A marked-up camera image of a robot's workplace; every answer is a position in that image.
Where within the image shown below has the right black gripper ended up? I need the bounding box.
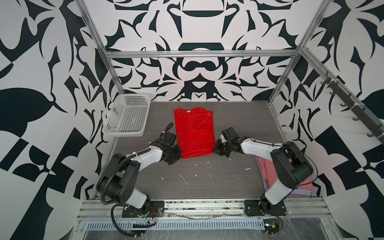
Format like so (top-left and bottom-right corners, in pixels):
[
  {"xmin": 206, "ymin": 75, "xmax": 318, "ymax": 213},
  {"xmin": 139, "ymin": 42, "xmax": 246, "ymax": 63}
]
[{"xmin": 211, "ymin": 138, "xmax": 233, "ymax": 157}]

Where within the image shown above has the red t-shirt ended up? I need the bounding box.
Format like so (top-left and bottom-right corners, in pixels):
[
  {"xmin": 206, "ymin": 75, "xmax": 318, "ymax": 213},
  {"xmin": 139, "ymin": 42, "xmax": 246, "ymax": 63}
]
[{"xmin": 174, "ymin": 107, "xmax": 216, "ymax": 159}]

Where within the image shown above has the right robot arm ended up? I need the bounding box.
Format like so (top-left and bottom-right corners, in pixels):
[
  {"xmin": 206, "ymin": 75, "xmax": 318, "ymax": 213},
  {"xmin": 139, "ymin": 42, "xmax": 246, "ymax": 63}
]
[{"xmin": 213, "ymin": 128, "xmax": 314, "ymax": 213}]

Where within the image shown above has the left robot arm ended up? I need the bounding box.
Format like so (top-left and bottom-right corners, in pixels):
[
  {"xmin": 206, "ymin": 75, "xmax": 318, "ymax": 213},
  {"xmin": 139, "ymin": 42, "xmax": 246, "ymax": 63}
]
[{"xmin": 97, "ymin": 132, "xmax": 182, "ymax": 212}]

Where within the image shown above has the white plastic basket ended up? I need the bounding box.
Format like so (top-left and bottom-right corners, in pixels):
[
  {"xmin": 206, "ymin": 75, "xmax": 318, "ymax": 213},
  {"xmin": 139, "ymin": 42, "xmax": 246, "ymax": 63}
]
[{"xmin": 102, "ymin": 93, "xmax": 151, "ymax": 138}]

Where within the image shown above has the folded lavender t-shirt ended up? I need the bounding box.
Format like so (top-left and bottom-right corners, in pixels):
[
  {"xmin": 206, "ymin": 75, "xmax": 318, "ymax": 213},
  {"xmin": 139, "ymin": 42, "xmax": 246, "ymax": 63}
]
[{"xmin": 254, "ymin": 157, "xmax": 314, "ymax": 198}]

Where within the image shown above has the small green-lit circuit board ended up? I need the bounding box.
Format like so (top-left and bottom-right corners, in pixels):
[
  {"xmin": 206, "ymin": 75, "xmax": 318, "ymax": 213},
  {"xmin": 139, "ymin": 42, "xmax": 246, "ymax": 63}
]
[{"xmin": 264, "ymin": 218, "xmax": 284, "ymax": 235}]

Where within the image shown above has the black corrugated cable conduit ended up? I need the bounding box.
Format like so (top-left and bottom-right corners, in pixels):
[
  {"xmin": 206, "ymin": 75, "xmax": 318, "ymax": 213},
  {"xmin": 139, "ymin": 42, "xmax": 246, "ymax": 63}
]
[{"xmin": 99, "ymin": 122, "xmax": 175, "ymax": 238}]

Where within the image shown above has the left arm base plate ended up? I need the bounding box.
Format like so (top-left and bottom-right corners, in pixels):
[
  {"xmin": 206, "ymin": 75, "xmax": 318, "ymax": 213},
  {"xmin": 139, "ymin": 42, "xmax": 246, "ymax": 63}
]
[{"xmin": 122, "ymin": 201, "xmax": 165, "ymax": 218}]

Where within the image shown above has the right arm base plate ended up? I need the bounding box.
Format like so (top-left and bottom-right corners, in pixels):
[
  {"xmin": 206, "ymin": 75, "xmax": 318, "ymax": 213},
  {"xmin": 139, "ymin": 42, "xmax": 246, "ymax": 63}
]
[{"xmin": 244, "ymin": 199, "xmax": 287, "ymax": 217}]

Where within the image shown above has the white slotted cable duct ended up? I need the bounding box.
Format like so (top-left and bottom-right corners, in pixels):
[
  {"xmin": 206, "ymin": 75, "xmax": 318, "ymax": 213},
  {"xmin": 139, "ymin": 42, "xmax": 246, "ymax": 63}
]
[{"xmin": 87, "ymin": 219, "xmax": 265, "ymax": 231}]

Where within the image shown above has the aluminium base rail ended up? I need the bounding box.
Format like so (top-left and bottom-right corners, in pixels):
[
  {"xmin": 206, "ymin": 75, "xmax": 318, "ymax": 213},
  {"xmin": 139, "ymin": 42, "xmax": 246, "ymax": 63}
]
[{"xmin": 76, "ymin": 197, "xmax": 332, "ymax": 221}]

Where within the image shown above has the wall hook rail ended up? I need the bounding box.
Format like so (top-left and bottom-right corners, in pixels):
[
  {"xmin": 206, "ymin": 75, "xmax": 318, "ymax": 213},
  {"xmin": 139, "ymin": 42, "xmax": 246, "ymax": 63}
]
[{"xmin": 322, "ymin": 72, "xmax": 384, "ymax": 145}]

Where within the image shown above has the aluminium frame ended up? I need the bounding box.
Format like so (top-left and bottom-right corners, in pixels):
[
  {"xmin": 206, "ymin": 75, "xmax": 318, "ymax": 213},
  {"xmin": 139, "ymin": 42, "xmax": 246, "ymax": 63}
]
[{"xmin": 74, "ymin": 0, "xmax": 384, "ymax": 145}]

